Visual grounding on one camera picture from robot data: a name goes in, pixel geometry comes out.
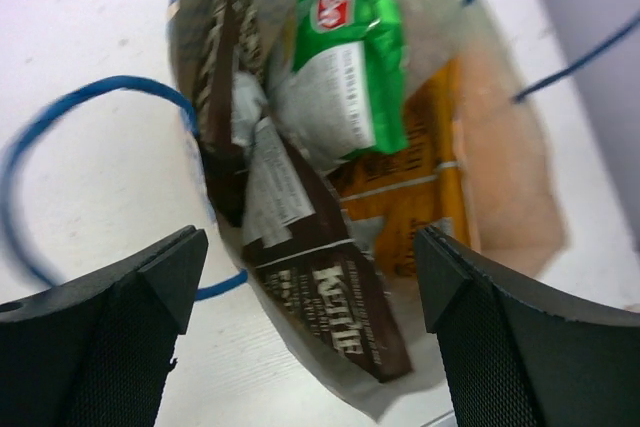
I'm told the orange snack bag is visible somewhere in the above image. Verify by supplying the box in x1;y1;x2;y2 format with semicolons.
329;59;480;278

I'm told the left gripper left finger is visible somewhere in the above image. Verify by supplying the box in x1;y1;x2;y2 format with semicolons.
1;226;208;426

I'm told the green chips bag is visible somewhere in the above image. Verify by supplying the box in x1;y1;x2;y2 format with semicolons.
268;0;407;172

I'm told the brown kettle chips bag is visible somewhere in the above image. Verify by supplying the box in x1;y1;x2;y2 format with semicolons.
193;0;263;227
220;72;412;383

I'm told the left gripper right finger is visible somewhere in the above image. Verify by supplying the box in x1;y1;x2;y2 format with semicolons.
414;227;639;426

